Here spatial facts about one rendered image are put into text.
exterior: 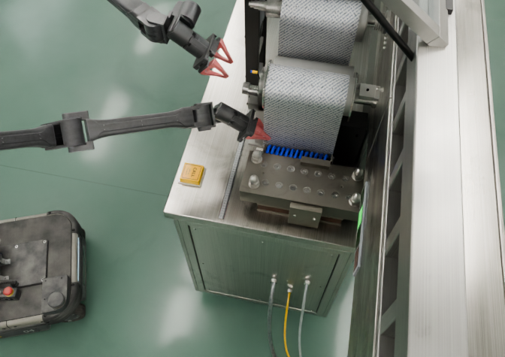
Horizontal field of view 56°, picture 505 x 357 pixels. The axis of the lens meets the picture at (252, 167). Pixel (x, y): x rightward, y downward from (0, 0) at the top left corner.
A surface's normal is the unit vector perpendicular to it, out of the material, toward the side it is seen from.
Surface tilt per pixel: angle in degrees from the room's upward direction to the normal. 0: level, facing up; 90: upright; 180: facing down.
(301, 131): 90
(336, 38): 92
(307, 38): 92
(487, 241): 0
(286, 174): 0
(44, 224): 0
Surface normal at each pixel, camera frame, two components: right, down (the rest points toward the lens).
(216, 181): 0.00, -0.54
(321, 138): -0.20, 0.82
